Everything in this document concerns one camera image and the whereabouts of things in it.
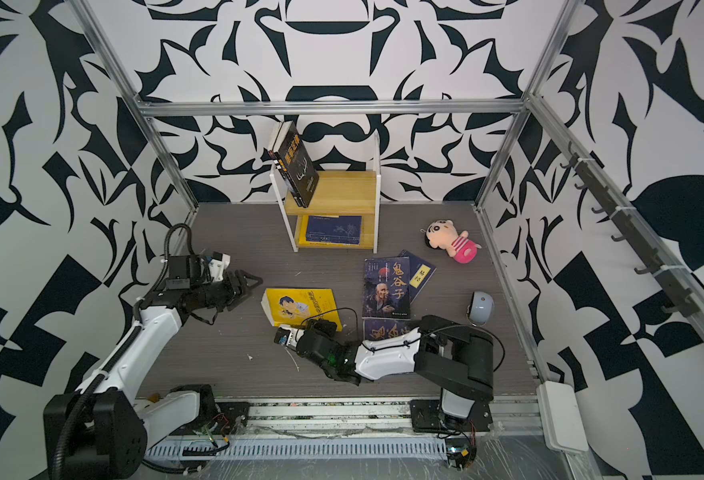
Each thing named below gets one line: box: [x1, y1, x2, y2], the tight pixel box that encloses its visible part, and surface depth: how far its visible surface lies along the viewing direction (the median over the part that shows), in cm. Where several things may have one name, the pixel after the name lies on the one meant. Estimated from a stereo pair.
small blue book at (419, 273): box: [398, 249, 437, 304], surface depth 101 cm
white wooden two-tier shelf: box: [270, 132, 382, 254], surface depth 104 cm
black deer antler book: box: [269, 121, 320, 208], surface depth 85 cm
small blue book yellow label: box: [306, 215, 362, 245], surface depth 104 cm
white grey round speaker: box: [467, 291, 495, 327], surface depth 87 cm
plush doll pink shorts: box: [425, 219, 482, 264], surface depth 104 cm
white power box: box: [537, 381, 589, 454], surface depth 73 cm
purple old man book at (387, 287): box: [362, 256, 411, 318], surface depth 96 cm
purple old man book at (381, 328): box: [362, 317, 415, 341], surface depth 89 cm
